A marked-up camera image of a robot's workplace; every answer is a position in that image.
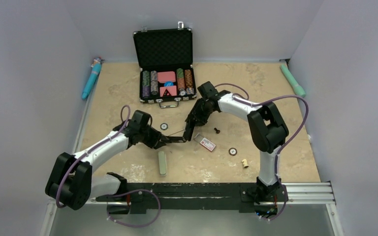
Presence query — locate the blue marker pen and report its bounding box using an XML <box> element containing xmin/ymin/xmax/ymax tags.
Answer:
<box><xmin>81</xmin><ymin>57</ymin><xmax>104</xmax><ymax>100</ymax></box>

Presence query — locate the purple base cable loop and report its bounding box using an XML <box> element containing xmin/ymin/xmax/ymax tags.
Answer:
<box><xmin>106</xmin><ymin>189</ymin><xmax>161</xmax><ymax>228</ymax></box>

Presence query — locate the white chess rook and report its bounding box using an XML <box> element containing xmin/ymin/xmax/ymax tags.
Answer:
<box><xmin>241</xmin><ymin>159</ymin><xmax>249</xmax><ymax>169</ymax></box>

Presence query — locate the red white staple box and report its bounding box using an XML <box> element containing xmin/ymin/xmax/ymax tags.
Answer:
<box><xmin>193</xmin><ymin>133</ymin><xmax>216</xmax><ymax>152</ymax></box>

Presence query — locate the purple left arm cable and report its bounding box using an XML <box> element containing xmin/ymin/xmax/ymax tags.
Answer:
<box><xmin>55</xmin><ymin>105</ymin><xmax>131</xmax><ymax>209</ymax></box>

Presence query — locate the brown poker chip right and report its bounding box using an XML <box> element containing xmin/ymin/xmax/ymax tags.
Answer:
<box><xmin>228</xmin><ymin>147</ymin><xmax>238</xmax><ymax>156</ymax></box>

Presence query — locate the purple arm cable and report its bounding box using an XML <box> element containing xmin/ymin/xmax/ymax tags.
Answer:
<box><xmin>55</xmin><ymin>105</ymin><xmax>131</xmax><ymax>209</ymax></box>
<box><xmin>214</xmin><ymin>83</ymin><xmax>310</xmax><ymax>222</ymax></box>

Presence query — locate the black stapler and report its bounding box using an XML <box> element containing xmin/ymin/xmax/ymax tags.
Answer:
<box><xmin>176</xmin><ymin>132</ymin><xmax>191</xmax><ymax>143</ymax></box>

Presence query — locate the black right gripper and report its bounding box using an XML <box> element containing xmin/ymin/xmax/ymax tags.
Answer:
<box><xmin>188</xmin><ymin>98</ymin><xmax>216</xmax><ymax>126</ymax></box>

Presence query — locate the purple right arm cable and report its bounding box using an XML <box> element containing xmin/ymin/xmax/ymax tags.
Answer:
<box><xmin>214</xmin><ymin>83</ymin><xmax>310</xmax><ymax>222</ymax></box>

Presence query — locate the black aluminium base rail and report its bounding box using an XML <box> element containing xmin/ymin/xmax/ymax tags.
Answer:
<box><xmin>48</xmin><ymin>181</ymin><xmax>336</xmax><ymax>216</ymax></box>

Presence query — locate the green marker pen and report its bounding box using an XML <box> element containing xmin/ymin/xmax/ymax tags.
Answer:
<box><xmin>280</xmin><ymin>64</ymin><xmax>306</xmax><ymax>98</ymax></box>

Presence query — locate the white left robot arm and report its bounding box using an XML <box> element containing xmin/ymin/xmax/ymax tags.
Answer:
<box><xmin>45</xmin><ymin>110</ymin><xmax>187</xmax><ymax>210</ymax></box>

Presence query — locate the black poker chip case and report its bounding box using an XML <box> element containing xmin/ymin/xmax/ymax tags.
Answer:
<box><xmin>133</xmin><ymin>22</ymin><xmax>197</xmax><ymax>105</ymax></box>

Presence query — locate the poker chip near stapler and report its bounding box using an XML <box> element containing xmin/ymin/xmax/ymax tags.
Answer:
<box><xmin>160</xmin><ymin>123</ymin><xmax>168</xmax><ymax>130</ymax></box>

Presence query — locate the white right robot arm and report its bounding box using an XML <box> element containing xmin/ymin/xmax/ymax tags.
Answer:
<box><xmin>183</xmin><ymin>82</ymin><xmax>289</xmax><ymax>200</ymax></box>

